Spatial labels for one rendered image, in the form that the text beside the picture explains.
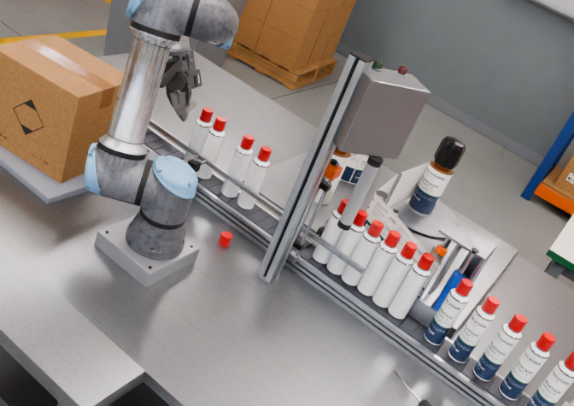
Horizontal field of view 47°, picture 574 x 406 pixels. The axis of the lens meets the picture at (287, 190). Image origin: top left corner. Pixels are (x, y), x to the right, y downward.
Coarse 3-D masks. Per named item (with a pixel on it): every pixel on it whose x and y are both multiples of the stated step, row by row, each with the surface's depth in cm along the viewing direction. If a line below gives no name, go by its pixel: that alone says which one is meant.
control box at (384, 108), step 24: (384, 72) 155; (360, 96) 150; (384, 96) 151; (408, 96) 153; (360, 120) 153; (384, 120) 155; (408, 120) 158; (336, 144) 158; (360, 144) 157; (384, 144) 160
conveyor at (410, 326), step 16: (160, 144) 213; (256, 208) 201; (256, 224) 194; (272, 224) 197; (304, 256) 189; (352, 288) 184; (368, 304) 180; (416, 320) 182; (416, 336) 176; (464, 368) 172; (480, 384) 169; (496, 384) 171; (528, 400) 170
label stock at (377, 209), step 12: (372, 204) 196; (384, 204) 192; (372, 216) 196; (384, 216) 192; (396, 216) 188; (384, 228) 192; (396, 228) 188; (408, 240) 184; (420, 252) 180; (432, 264) 176; (432, 276) 176
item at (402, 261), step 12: (396, 252) 176; (408, 252) 172; (396, 264) 174; (408, 264) 173; (384, 276) 178; (396, 276) 175; (384, 288) 178; (396, 288) 178; (372, 300) 182; (384, 300) 179
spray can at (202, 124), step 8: (208, 112) 197; (200, 120) 199; (208, 120) 199; (200, 128) 199; (208, 128) 199; (192, 136) 201; (200, 136) 200; (192, 144) 202; (200, 144) 202; (200, 152) 203; (184, 160) 205
